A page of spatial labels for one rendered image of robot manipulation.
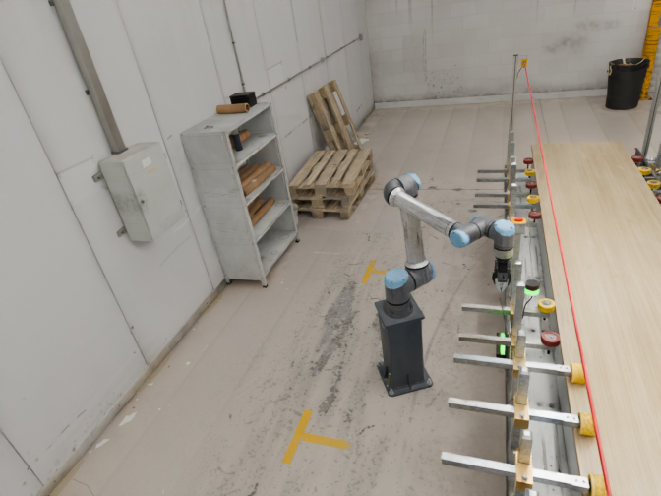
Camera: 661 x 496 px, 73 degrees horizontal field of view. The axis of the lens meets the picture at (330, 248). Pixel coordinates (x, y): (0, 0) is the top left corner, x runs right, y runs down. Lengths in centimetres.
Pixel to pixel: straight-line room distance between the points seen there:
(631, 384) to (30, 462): 318
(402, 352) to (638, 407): 140
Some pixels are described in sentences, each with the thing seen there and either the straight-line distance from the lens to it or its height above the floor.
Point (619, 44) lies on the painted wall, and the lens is 977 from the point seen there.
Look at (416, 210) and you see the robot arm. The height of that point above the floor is 138.
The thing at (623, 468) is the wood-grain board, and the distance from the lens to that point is 198.
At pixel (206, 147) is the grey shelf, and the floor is 143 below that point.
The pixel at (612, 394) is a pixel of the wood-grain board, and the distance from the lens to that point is 219.
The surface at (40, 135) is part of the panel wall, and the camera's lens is 318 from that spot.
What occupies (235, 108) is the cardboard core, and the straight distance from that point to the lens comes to 432.
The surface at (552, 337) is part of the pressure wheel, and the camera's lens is 237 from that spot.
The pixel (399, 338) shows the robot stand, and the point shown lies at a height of 47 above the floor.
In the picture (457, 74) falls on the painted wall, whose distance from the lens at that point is 967.
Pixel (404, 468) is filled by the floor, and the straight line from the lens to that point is 293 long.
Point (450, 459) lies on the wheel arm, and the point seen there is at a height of 96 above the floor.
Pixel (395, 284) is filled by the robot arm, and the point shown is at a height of 85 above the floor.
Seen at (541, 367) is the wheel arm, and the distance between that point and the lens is 213.
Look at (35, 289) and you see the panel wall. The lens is 316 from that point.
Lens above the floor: 246
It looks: 30 degrees down
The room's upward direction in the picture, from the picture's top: 9 degrees counter-clockwise
